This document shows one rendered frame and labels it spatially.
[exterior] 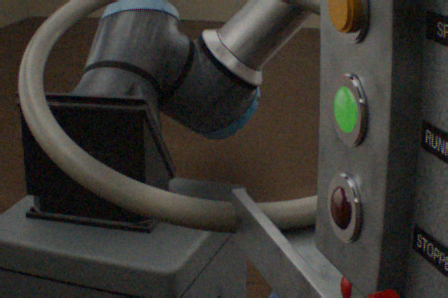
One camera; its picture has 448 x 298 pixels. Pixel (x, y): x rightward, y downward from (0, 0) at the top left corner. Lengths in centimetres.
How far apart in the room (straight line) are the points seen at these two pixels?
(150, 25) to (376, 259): 123
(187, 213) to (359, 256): 43
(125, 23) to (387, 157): 124
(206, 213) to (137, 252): 62
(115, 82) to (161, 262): 33
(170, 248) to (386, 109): 110
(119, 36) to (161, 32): 8
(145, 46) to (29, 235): 40
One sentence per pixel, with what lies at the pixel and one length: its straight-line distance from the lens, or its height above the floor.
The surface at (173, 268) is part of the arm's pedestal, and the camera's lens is 141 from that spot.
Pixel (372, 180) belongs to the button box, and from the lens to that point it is 41.
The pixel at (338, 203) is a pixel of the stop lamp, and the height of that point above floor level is 132.
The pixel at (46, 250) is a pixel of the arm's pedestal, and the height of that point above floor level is 85.
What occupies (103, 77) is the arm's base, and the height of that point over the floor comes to 110.
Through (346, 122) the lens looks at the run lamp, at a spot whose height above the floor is 136.
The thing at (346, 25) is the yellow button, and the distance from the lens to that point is 41.
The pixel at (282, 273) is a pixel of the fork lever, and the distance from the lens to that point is 74.
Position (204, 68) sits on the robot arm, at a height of 108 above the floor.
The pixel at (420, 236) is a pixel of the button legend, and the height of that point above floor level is 131.
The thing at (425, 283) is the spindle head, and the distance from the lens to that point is 41.
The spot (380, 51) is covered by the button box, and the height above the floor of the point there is 140.
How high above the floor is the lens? 148
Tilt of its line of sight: 19 degrees down
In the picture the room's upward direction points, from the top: straight up
